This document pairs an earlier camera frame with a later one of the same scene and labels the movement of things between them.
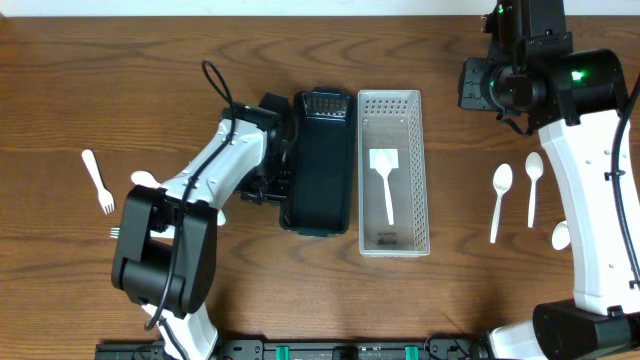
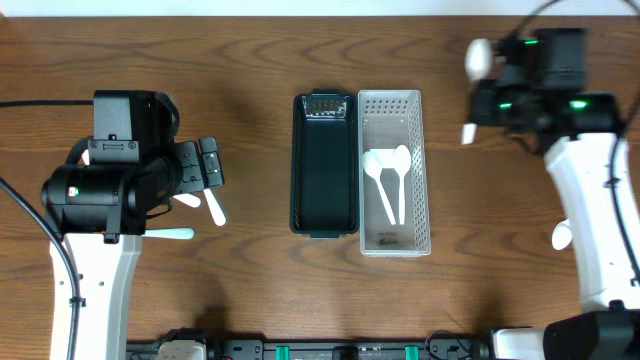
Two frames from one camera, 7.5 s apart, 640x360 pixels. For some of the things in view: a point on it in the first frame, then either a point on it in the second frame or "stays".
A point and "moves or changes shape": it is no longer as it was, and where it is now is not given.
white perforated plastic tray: (393, 120) stays
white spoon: (561, 236) stays
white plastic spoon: (383, 167) moves or changes shape
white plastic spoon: (502, 180) to (402, 163)
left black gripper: (270, 181) to (208, 163)
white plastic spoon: (534, 166) to (478, 61)
